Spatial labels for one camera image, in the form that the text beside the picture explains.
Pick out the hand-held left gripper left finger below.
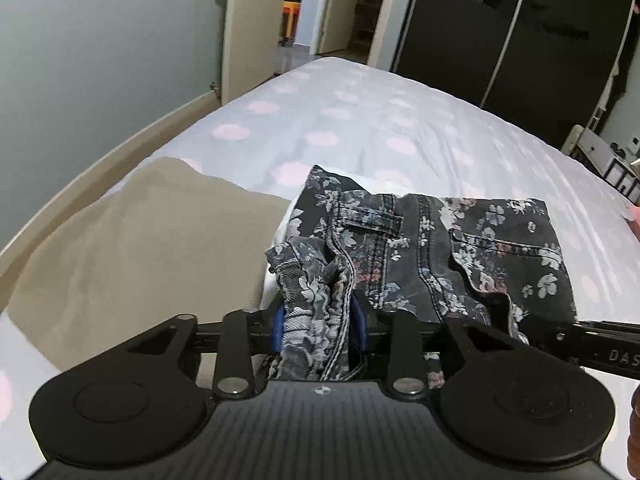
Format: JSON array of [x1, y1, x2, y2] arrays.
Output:
[[127, 306, 287, 402]]

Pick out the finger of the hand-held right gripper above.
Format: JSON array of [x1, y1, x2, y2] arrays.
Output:
[[530, 327, 582, 362]]

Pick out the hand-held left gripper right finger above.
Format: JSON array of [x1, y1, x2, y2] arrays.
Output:
[[351, 295, 508, 402]]

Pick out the dark floral denim pants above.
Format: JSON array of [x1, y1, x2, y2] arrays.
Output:
[[264, 164, 578, 381]]

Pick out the person's right hand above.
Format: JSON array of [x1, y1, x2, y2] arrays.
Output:
[[628, 389, 640, 478]]

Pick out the white garment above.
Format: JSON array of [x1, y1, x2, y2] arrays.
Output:
[[257, 172, 406, 311]]

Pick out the beige hoodie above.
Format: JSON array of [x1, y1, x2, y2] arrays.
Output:
[[10, 157, 293, 371]]

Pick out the white shelf unit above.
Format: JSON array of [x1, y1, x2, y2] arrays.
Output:
[[561, 124, 640, 196]]

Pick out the grey pink polka dot blanket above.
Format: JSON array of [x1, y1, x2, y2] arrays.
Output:
[[0, 57, 640, 480]]

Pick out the cream door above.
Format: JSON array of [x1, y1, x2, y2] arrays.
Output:
[[220, 0, 303, 107], [315, 0, 368, 57]]

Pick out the orange stool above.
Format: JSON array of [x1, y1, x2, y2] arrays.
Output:
[[281, 2, 302, 47]]

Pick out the dark sliding wardrobe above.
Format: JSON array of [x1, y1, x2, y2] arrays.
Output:
[[390, 0, 640, 148]]

